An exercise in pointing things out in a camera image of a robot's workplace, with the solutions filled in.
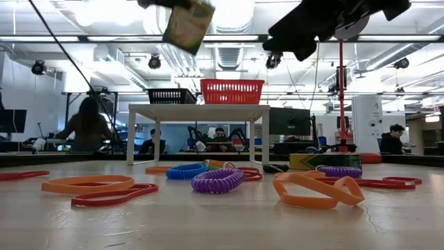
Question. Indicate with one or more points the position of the red plastic basket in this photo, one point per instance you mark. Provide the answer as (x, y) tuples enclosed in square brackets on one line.
[(232, 92)]

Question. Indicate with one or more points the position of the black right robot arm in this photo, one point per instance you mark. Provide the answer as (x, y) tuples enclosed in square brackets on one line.
[(388, 7)]

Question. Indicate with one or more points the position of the green spiral wrist coil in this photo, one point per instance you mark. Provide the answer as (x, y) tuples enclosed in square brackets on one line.
[(212, 168)]

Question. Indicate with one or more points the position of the purple spiral wrist coil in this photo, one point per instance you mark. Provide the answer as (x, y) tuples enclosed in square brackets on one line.
[(215, 185), (340, 172)]

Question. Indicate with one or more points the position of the black spiral wrist coil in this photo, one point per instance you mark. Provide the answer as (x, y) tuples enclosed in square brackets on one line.
[(274, 169)]

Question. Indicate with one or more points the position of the black computer monitor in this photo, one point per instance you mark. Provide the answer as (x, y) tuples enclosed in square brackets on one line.
[(289, 121), (12, 121)]

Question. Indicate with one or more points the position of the blue spiral wrist coil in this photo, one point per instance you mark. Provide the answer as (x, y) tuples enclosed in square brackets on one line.
[(184, 173)]

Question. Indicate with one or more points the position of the black aluminium table frame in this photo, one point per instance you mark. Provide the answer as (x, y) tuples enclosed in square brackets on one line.
[(86, 159)]

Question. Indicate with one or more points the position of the black plastic basket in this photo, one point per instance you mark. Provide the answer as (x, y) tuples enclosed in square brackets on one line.
[(170, 96)]

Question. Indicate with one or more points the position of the white pillar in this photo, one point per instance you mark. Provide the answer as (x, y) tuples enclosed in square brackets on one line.
[(367, 118)]

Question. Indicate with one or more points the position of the red rubber band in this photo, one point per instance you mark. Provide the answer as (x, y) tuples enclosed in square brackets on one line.
[(78, 202), (255, 177), (399, 183), (21, 175)]

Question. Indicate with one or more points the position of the orange rubber band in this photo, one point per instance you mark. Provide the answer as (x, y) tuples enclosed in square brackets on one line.
[(46, 186), (305, 202), (156, 170), (215, 162)]

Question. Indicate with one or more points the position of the person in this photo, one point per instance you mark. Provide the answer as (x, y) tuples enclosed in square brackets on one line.
[(392, 142), (86, 128), (149, 146), (220, 133)]

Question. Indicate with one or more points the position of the black background robot arm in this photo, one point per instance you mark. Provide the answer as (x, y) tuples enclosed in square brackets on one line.
[(194, 135), (241, 135)]

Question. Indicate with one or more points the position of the Crayola crayon box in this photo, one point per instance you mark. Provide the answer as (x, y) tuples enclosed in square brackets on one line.
[(326, 161), (189, 27)]

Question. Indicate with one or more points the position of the black overhead rail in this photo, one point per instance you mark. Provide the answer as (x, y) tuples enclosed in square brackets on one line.
[(104, 38)]

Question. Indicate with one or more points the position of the black ceiling spotlight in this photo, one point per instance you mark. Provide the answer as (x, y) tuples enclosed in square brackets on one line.
[(39, 67), (401, 63), (273, 62), (154, 62)]

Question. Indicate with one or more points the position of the white perforated shelf riser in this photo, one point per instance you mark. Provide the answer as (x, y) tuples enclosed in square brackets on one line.
[(197, 112)]

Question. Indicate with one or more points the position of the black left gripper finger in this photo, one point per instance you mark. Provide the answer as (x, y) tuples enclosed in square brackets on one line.
[(156, 3)]

